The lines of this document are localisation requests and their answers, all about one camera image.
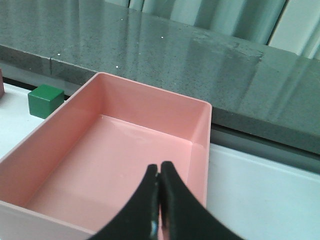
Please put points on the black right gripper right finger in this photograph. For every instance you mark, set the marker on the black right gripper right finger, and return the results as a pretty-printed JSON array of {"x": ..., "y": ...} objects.
[{"x": 183, "y": 216}]

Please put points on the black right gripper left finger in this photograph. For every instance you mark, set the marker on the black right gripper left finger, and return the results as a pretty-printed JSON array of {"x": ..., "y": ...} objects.
[{"x": 139, "y": 218}]

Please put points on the pink plastic bin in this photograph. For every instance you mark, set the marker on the pink plastic bin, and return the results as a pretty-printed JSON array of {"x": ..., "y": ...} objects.
[{"x": 74, "y": 172}]

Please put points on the grey stone counter ledge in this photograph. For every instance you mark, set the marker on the grey stone counter ledge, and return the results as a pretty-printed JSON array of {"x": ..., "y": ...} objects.
[{"x": 253, "y": 88}]

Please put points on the right green cube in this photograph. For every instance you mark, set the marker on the right green cube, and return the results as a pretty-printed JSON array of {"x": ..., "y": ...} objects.
[{"x": 44, "y": 100}]

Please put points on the pink cube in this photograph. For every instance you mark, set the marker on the pink cube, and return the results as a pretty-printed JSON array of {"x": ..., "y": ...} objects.
[{"x": 2, "y": 89}]

